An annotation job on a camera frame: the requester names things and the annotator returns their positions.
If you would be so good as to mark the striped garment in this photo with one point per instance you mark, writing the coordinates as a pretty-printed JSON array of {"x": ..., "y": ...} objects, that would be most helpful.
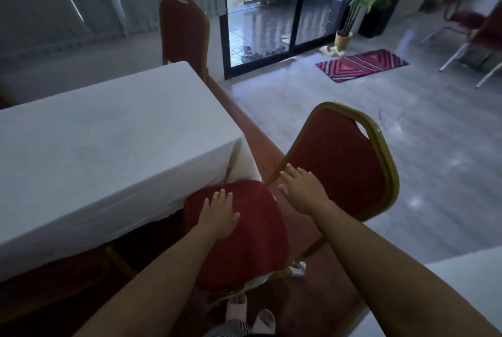
[{"x": 227, "y": 329}]

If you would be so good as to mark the person's left forearm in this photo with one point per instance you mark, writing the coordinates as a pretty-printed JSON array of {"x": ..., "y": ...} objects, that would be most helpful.
[{"x": 157, "y": 285}]

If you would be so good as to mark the white footwear by pot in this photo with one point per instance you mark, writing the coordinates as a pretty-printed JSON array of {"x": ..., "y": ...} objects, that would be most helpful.
[{"x": 330, "y": 50}]

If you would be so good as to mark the tall black planter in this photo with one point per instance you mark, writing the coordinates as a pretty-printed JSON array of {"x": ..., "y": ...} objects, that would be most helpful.
[{"x": 372, "y": 19}]

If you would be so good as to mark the dark red silver-legged chair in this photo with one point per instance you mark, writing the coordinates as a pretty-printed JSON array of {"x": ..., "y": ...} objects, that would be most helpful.
[
  {"x": 461, "y": 15},
  {"x": 488, "y": 35}
]

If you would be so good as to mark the person's right hand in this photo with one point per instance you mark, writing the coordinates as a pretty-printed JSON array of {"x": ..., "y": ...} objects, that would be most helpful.
[{"x": 308, "y": 193}]

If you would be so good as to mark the red patterned floor mat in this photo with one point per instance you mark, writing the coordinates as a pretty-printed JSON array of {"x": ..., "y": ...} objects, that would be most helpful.
[{"x": 360, "y": 65}]

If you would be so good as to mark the person's right little finger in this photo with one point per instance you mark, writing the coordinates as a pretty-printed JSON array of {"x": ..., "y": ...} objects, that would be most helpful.
[{"x": 313, "y": 178}]

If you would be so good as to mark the white tablecloth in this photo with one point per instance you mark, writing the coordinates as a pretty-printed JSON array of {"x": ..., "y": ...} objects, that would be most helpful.
[
  {"x": 106, "y": 152},
  {"x": 462, "y": 282}
]

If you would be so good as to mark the person's left middle finger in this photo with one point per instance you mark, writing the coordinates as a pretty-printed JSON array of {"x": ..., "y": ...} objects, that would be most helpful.
[{"x": 222, "y": 196}]

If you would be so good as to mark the person's right forearm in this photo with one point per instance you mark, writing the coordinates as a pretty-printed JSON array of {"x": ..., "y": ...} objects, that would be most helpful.
[{"x": 392, "y": 270}]

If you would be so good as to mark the pale slipper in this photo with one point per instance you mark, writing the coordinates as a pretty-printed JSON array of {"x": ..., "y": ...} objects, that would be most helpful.
[
  {"x": 263, "y": 322},
  {"x": 237, "y": 307}
]

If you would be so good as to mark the person's right middle finger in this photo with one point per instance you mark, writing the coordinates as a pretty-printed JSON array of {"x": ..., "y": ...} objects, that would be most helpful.
[{"x": 295, "y": 172}]

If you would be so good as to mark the black-framed sliding glass door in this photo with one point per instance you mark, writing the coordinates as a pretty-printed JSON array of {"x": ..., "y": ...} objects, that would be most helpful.
[{"x": 274, "y": 15}]

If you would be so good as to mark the person's left little finger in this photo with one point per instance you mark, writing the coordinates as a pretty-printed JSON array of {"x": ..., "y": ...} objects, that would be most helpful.
[{"x": 206, "y": 204}]

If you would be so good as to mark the pile of shoes outdoors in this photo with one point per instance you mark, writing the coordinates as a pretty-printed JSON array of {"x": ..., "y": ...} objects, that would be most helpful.
[{"x": 261, "y": 52}]

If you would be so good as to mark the person's left thumb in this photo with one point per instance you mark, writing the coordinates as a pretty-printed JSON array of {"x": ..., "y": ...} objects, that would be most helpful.
[{"x": 235, "y": 217}]

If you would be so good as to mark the person's left hand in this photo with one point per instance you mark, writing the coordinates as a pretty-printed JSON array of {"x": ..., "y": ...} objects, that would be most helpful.
[{"x": 217, "y": 218}]

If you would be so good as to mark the red gold-framed banquet chair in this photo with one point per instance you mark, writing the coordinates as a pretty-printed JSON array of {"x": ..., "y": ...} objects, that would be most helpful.
[
  {"x": 337, "y": 152},
  {"x": 182, "y": 31}
]

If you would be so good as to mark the person's right thumb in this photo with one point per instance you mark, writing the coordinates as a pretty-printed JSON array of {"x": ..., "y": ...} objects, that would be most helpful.
[{"x": 284, "y": 190}]

